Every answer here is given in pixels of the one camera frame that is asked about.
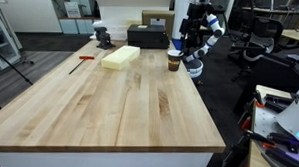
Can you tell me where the black clamp red grip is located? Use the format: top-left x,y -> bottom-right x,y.
239,90 -> 267,133

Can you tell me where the brown cardboard box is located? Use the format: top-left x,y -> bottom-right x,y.
140,9 -> 176,39

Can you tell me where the black control box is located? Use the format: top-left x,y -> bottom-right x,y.
126,24 -> 172,50

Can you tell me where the white drawer cabinet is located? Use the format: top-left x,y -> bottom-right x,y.
0,144 -> 215,167

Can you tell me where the white pillar blue base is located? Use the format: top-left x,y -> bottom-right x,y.
172,0 -> 190,52

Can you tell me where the white metal rack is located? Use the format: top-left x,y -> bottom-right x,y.
0,0 -> 25,78

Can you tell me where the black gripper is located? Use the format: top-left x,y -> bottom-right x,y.
178,1 -> 208,57

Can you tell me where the grey white device housing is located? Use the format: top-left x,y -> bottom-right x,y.
275,82 -> 299,147

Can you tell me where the long bar clamp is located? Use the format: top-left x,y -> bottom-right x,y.
220,128 -> 276,167

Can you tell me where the wooden side table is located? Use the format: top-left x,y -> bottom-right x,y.
248,84 -> 299,167

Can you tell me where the low white shelf cabinet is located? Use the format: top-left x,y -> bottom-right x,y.
57,15 -> 102,37

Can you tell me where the brown paper coffee cup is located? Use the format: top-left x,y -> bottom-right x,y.
166,49 -> 185,73

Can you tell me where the black mesh office chair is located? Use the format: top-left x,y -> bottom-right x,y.
228,14 -> 286,64

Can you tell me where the black camera tripod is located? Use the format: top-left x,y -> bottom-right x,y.
0,44 -> 36,119

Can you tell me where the yellow foam block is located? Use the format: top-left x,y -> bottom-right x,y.
100,44 -> 142,72

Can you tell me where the black bench vise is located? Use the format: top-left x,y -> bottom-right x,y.
93,26 -> 117,50

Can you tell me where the red T-handle hex key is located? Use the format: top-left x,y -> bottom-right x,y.
68,55 -> 95,77

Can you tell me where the wooden office desk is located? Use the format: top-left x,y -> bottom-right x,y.
280,28 -> 299,46

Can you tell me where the black tool on plate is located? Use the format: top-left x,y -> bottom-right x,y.
263,93 -> 295,114

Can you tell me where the white printed sign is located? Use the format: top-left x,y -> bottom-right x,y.
63,0 -> 82,19

